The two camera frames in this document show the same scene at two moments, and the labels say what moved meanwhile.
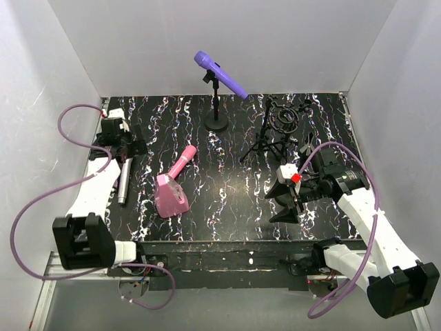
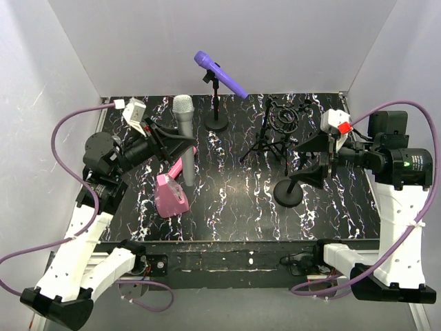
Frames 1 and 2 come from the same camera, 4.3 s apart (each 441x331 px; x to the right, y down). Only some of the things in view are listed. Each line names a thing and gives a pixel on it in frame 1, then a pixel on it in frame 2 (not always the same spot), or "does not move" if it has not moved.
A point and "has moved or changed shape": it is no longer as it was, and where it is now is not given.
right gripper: (296, 198) -> (331, 158)
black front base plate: (221, 265) does not move
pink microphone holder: (171, 200) does not move
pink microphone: (187, 155) does not move
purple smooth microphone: (204, 59) does not move
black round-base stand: (216, 123) does not move
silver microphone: (124, 181) has moved or changed shape
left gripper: (127, 148) -> (157, 138)
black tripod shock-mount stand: (280, 121) does not move
